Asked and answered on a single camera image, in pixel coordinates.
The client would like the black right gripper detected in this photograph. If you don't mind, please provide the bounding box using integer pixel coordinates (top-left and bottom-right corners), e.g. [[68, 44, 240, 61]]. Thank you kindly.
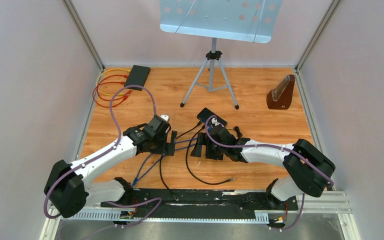
[[191, 132, 227, 161]]

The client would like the black ethernet cable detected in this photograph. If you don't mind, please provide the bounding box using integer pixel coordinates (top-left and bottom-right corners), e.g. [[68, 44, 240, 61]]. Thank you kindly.
[[158, 121, 203, 202], [185, 127, 237, 186]]

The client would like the black network switch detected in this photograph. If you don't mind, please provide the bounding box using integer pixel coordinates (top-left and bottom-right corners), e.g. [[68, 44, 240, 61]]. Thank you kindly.
[[197, 107, 228, 127]]

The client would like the blue ethernet cable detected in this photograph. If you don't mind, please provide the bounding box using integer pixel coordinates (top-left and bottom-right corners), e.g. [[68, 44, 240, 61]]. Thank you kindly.
[[132, 144, 200, 187], [130, 138, 200, 187]]

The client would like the black power adapter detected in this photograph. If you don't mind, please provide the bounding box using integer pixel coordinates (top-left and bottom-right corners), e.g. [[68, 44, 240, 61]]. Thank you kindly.
[[233, 126, 243, 139]]

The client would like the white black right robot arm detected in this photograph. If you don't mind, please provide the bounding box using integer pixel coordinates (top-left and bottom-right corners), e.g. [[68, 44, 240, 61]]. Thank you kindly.
[[190, 125, 336, 209]]

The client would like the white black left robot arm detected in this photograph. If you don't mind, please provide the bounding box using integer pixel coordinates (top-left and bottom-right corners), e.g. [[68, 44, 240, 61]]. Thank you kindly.
[[43, 115, 177, 218]]

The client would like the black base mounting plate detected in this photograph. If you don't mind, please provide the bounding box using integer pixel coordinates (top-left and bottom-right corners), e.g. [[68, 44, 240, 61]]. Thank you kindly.
[[117, 188, 299, 220]]

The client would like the brown wooden metronome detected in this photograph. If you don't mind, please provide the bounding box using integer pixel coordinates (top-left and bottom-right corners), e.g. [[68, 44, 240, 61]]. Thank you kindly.
[[266, 74, 296, 110]]

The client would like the light blue music stand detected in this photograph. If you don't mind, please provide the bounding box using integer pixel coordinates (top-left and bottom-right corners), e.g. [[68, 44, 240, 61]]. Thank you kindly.
[[158, 0, 283, 109]]

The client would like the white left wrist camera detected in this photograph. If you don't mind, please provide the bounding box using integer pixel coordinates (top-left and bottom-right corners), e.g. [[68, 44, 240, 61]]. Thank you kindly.
[[159, 114, 170, 122]]

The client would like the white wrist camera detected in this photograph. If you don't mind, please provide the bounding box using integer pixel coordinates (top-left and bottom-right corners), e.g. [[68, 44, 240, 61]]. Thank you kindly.
[[209, 117, 221, 128], [159, 114, 170, 122]]

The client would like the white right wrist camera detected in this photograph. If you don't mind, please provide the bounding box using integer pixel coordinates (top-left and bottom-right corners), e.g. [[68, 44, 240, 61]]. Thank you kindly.
[[209, 117, 221, 128]]

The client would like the yellow ethernet cable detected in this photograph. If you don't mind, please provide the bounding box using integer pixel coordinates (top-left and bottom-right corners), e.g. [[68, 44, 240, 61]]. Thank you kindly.
[[95, 67, 132, 97]]

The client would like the black spare switch box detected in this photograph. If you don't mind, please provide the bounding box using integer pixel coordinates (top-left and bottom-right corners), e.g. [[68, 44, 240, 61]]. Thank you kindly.
[[124, 65, 151, 91]]

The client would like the aluminium frame rail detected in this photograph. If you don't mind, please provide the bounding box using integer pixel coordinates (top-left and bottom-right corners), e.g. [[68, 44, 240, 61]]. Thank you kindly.
[[40, 188, 361, 240]]

